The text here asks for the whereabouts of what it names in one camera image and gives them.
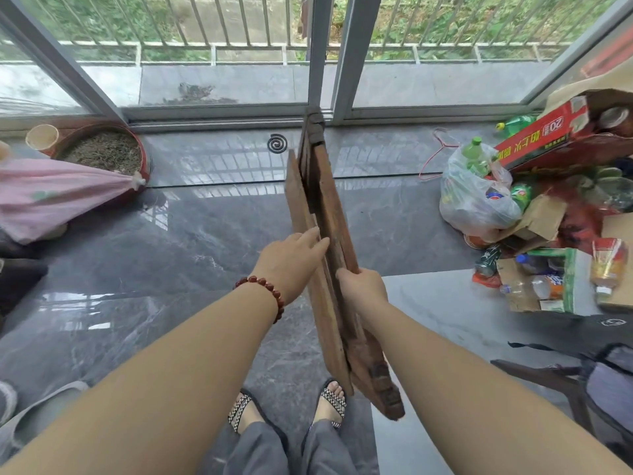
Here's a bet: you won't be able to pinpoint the person's left hand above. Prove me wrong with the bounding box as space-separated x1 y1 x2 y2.
251 226 331 308

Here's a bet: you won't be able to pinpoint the person's right hand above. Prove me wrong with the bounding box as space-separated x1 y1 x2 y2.
336 267 390 333

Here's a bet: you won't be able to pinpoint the wooden folding table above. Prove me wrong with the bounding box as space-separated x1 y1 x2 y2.
284 105 406 422

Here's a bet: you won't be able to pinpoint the person's left forearm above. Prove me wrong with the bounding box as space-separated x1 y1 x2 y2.
0 285 280 475

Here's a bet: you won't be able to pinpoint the person's right forearm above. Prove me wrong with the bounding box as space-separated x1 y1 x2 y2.
364 299 633 475

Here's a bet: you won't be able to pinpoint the person's grey trousers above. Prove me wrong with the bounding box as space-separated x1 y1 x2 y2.
221 418 359 475

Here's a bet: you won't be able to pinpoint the black white woven sandal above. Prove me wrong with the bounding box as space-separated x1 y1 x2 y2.
310 378 348 432
227 389 270 436

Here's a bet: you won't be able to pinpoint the red plastic wrapper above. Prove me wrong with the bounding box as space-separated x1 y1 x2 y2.
471 271 504 290

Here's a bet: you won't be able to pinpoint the dark drink can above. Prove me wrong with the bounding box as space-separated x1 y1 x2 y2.
473 243 502 278

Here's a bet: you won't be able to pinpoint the white plastic bag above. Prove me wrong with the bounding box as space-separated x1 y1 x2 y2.
438 142 525 239

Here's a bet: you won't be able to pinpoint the clear plastic bottle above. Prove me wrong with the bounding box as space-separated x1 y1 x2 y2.
499 274 566 301

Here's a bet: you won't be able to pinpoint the green plastic bottle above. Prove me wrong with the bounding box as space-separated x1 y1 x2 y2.
460 136 491 177
495 114 539 140

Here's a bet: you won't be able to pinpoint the green drink can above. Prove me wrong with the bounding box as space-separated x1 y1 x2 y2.
510 182 533 212

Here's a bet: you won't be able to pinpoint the dark wooden side chair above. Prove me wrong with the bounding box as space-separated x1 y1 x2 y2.
490 358 596 437

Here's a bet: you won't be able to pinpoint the green white carton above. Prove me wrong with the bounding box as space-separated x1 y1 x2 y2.
526 247 603 317

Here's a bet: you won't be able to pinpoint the red round basin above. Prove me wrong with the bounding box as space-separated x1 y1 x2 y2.
51 121 153 206

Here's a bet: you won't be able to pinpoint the grey sliding glass door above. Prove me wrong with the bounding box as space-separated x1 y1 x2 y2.
0 0 336 130
330 0 633 126

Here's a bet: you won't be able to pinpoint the red plastic bag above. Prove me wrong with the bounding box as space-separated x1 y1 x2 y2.
543 175 617 255

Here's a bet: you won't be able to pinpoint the white cloth bundle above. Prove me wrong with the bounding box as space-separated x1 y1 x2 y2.
34 223 69 241

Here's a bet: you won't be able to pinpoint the red printed carton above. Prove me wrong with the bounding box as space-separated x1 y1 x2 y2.
493 57 633 175

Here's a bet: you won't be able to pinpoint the pink folded umbrella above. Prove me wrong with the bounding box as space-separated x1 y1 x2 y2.
0 156 148 246

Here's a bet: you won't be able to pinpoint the yellow snack packet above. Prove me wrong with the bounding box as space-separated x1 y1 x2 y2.
589 237 629 298

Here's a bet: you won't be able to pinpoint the brown printed cardboard box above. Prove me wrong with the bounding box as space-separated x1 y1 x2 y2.
595 211 633 313

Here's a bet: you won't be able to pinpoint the dark cloth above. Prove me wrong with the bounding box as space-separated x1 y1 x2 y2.
0 231 50 320

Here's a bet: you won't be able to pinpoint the brown paper cup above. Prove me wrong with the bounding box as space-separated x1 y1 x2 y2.
25 123 60 158

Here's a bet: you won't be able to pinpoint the grey rubber slipper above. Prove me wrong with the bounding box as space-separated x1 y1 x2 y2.
0 380 91 463

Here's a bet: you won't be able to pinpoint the brown capped bottle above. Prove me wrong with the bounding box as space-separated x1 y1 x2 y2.
595 105 633 140

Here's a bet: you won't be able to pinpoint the tan rubber slipper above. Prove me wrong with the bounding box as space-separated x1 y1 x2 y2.
0 380 19 427

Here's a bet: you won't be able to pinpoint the red bead bracelet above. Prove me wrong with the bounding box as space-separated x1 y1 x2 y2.
233 275 286 325

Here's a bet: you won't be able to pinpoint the pink wire hanger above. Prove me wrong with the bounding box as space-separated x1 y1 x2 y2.
418 127 462 182

